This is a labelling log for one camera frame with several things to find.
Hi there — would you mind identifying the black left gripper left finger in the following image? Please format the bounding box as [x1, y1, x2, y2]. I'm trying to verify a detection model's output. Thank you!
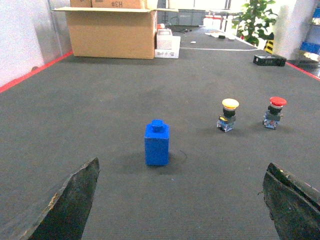
[0, 157, 101, 240]

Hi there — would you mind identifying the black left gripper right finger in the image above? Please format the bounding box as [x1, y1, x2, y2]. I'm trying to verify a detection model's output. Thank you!
[262, 162, 320, 240]

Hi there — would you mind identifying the blue block part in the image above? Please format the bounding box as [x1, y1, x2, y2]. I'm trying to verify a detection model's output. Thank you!
[144, 119, 170, 166]

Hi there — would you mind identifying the red mushroom push button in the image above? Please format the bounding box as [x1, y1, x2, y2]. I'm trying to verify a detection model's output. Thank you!
[262, 96, 287, 130]

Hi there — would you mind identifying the yellow mushroom push button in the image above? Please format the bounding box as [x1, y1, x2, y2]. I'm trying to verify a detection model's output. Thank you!
[216, 98, 240, 133]

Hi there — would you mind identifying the small black box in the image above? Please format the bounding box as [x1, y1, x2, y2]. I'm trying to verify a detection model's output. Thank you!
[253, 55, 287, 67]

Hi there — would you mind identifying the green potted plant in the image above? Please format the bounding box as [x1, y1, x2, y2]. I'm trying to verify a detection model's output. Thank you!
[232, 0, 278, 47]

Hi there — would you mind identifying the large open cardboard box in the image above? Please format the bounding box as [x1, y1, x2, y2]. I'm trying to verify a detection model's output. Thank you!
[51, 6, 179, 60]

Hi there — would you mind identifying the white device box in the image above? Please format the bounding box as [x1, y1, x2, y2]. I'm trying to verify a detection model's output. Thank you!
[154, 28, 181, 59]

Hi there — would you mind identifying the red table edge frame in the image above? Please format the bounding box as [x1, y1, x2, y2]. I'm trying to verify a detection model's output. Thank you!
[0, 51, 73, 93]

